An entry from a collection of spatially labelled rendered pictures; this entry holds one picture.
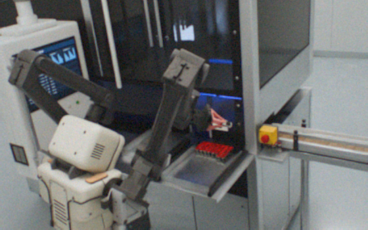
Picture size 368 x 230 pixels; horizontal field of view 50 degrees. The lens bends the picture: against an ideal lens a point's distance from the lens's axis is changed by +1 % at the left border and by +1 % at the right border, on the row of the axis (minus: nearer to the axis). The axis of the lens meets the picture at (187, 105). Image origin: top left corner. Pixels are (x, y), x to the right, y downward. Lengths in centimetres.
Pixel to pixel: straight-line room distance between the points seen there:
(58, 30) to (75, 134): 100
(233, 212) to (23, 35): 144
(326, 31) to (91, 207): 561
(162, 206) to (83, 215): 132
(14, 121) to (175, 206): 106
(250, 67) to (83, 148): 89
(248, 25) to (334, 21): 475
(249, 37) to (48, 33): 103
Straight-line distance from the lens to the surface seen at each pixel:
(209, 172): 190
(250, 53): 182
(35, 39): 215
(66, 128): 138
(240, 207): 226
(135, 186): 125
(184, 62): 109
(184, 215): 252
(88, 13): 233
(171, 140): 222
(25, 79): 136
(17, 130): 220
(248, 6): 177
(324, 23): 652
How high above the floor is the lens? 190
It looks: 23 degrees down
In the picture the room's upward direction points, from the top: 6 degrees counter-clockwise
